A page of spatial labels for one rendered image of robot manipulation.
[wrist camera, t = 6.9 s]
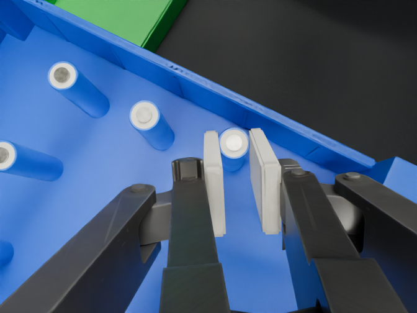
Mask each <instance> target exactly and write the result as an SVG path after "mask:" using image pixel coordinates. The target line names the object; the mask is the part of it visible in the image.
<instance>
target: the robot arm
mask: <svg viewBox="0 0 417 313"><path fill-rule="evenodd" d="M249 144H250V148H249V166H250V179H251V184H252V187H253V192H254V197H255V200H256V205H257V209H258V214H259V219H260V222H261V227H262V232H265V234H266V235H270V234H279V232H281V220H282V250H286V254H287V259H288V263H289V269H290V274H291V278H292V284H293V287H294V293H295V298H296V302H297V308H298V310H297V311H292V312H287V313H417V204H416V203H415V202H413V201H411V200H409V199H407V198H406V197H404V196H402V195H401V194H398V193H397V192H395V191H393V190H391V189H390V188H388V187H386V186H384V185H383V184H381V183H379V182H377V181H376V180H374V179H372V178H370V177H368V176H366V175H362V174H359V173H357V172H347V173H341V174H338V175H336V176H335V180H334V184H325V183H319V182H318V180H317V178H316V176H315V175H314V174H313V173H312V172H310V171H305V170H303V169H302V168H301V166H300V165H299V163H298V162H297V161H296V160H293V159H291V158H282V159H277V158H276V156H275V154H274V152H273V150H272V148H271V146H270V145H269V142H268V141H267V138H266V136H265V135H264V132H263V131H262V130H261V129H260V128H257V129H251V130H249ZM171 166H172V173H173V189H172V190H170V191H166V192H163V193H158V194H156V188H155V187H154V186H153V185H150V184H141V183H138V184H133V185H131V186H129V187H127V188H125V189H123V190H122V191H121V192H120V193H119V194H118V195H117V196H116V197H114V198H113V200H111V201H110V202H109V203H108V205H106V206H105V207H104V208H103V209H102V210H101V211H100V212H99V213H98V214H96V215H95V216H94V217H93V218H92V219H91V220H90V221H89V222H88V223H87V224H86V225H85V226H84V227H83V228H82V229H81V230H80V231H79V232H77V233H76V234H75V235H74V236H73V237H72V238H71V239H70V240H69V241H67V242H66V243H65V244H64V245H63V246H62V247H61V248H60V249H59V250H58V251H57V252H56V253H55V254H54V255H53V256H52V257H51V258H50V259H48V260H47V261H46V262H45V263H44V264H43V265H42V266H41V267H40V268H39V269H38V270H37V271H36V272H35V273H34V274H33V275H32V276H31V277H29V278H28V279H27V280H26V281H25V282H24V283H23V284H22V285H21V286H19V287H18V288H17V289H16V290H15V291H14V292H13V293H12V294H11V295H10V296H9V297H8V298H7V299H6V300H5V301H4V302H3V303H2V304H0V313H125V311H126V310H127V308H128V306H129V305H130V303H131V301H132V299H133V298H134V296H135V294H136V293H137V291H138V289H139V287H140V285H141V284H142V282H143V280H144V278H145V276H146V275H147V273H148V272H149V270H150V268H151V266H152V264H153V263H154V261H155V259H156V257H157V256H158V253H159V252H160V250H161V242H162V241H165V240H169V243H168V260H167V268H163V275H162V282H161V295H160V303H159V313H251V312H242V311H233V310H230V305H229V302H228V295H227V291H226V284H225V278H224V274H223V268H222V263H219V260H218V253H217V247H216V243H215V237H223V234H226V228H225V203H224V190H223V168H222V159H221V154H220V146H219V141H218V132H215V130H211V131H206V133H204V160H203V159H201V158H196V157H185V158H179V159H176V160H174V161H172V163H171Z"/></svg>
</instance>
